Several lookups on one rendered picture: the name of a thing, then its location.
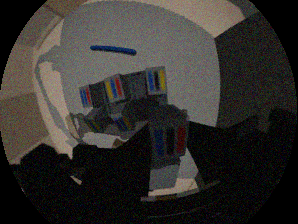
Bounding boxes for grey flat panel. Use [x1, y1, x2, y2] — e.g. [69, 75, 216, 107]
[214, 11, 297, 133]

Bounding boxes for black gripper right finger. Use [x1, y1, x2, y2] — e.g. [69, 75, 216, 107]
[186, 115, 259, 185]

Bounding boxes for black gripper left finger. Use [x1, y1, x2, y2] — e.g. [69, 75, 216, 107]
[73, 123, 152, 197]

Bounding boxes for dark blue rod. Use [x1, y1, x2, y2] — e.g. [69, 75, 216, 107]
[90, 45, 136, 55]

